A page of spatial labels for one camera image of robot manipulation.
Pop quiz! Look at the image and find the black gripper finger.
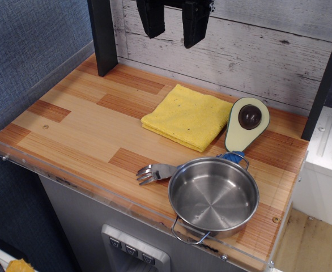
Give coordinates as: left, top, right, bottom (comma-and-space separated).
136, 0, 165, 39
182, 1, 210, 49

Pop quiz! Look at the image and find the small steel pot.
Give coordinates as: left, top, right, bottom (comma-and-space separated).
168, 157, 259, 245

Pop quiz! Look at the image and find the yellow folded cloth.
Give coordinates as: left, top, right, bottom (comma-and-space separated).
141, 84, 233, 152

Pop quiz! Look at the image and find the toy avocado half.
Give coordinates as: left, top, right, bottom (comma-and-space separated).
224, 97, 270, 151

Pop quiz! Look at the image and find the clear acrylic guard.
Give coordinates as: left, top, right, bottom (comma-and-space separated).
0, 44, 307, 271

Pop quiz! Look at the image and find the grey toy fridge cabinet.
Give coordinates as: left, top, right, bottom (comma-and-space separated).
38, 174, 269, 272

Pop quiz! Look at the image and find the white toy sink unit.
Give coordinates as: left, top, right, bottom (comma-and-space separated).
292, 107, 332, 225

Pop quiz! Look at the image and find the silver dispenser button panel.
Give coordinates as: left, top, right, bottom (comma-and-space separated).
101, 224, 171, 271

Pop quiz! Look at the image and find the yellow tape piece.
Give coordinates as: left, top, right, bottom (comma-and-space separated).
6, 259, 35, 272

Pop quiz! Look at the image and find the black left post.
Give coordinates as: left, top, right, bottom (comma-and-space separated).
87, 0, 118, 77

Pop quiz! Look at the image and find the black post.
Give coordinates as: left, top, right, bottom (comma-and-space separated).
87, 0, 118, 77
301, 51, 332, 141

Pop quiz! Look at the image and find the black right post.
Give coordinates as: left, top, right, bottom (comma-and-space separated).
301, 51, 332, 141

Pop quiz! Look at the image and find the blue handled metal fork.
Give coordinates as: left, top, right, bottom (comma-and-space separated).
136, 151, 245, 185

